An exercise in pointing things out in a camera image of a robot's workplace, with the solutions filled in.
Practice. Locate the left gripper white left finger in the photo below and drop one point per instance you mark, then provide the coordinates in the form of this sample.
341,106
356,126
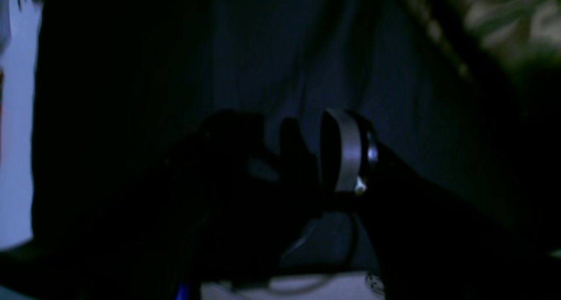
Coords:
219,203

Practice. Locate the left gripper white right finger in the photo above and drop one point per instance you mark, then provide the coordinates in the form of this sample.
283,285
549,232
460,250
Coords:
431,244

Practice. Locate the camouflage t-shirt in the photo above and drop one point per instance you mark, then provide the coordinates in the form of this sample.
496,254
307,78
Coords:
522,37

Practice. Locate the black table cloth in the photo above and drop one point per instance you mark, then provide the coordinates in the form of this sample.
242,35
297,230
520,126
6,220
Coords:
119,81

